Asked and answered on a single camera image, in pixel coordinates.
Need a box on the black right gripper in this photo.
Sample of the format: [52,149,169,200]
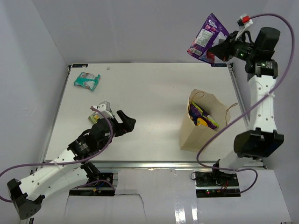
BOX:
[209,31,258,62]

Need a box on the purple Fox's candy bag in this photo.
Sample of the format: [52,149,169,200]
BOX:
[187,13,229,64]

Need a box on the green Fox's candy bag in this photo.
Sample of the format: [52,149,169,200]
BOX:
[88,112,99,124]

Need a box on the brown paper bag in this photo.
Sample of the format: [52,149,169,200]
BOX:
[180,89,238,152]

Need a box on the dark blue chips bag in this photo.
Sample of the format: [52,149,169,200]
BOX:
[189,101,219,130]

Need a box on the yellow M&M's packet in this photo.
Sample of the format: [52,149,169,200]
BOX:
[196,117,208,126]

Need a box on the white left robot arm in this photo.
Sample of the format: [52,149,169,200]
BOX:
[7,110,136,220]

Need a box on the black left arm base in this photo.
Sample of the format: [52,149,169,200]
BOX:
[74,162,115,190]

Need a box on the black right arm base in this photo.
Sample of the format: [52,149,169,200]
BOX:
[190,171,241,198]

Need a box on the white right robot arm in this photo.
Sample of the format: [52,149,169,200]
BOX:
[208,27,284,186]

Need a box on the dark blue logo sticker right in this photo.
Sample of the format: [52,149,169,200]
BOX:
[211,63,227,67]

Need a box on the dark blue logo sticker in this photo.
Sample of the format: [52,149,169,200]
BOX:
[211,63,227,67]
[71,63,88,68]

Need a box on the teal tissue packet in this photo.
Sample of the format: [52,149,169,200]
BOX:
[73,72,101,91]

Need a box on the dark blue logo sticker left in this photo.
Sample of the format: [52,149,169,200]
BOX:
[71,63,88,68]

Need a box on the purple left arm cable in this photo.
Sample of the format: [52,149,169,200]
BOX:
[0,106,115,203]

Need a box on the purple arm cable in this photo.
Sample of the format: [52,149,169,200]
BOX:
[0,106,115,203]
[196,13,294,194]

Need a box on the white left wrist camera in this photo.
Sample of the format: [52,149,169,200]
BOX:
[92,101,113,119]

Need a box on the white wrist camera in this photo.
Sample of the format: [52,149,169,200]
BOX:
[92,101,113,119]
[237,14,253,36]

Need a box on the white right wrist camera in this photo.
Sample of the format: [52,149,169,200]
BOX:
[237,14,253,36]

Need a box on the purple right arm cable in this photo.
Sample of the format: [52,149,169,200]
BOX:
[196,13,294,194]

